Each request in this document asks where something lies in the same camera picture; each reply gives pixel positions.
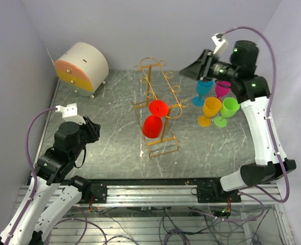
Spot gold wire glass rack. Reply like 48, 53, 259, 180
131, 57, 189, 158

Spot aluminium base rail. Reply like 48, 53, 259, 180
79, 179, 281, 207

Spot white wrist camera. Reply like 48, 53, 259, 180
211, 33, 229, 56
55, 103, 86, 125

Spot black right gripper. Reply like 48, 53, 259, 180
180, 49, 240, 83

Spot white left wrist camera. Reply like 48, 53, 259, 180
55, 103, 86, 125

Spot round white drawer cabinet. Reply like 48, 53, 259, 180
55, 42, 109, 98

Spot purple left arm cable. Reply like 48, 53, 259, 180
2, 107, 58, 243

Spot orange wine glass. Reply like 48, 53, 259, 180
197, 97, 222, 127

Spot loose cables under table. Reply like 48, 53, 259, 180
45, 204, 268, 245

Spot red wine glass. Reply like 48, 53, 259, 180
142, 100, 169, 139

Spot pink wine glass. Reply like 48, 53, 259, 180
215, 80, 231, 101

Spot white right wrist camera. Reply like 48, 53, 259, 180
211, 33, 229, 56

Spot blue wine glass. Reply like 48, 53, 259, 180
192, 80, 214, 107

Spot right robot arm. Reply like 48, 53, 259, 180
179, 40, 296, 202

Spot green wine glass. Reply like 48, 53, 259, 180
213, 97, 240, 128

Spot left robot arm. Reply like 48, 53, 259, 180
0, 116, 101, 244

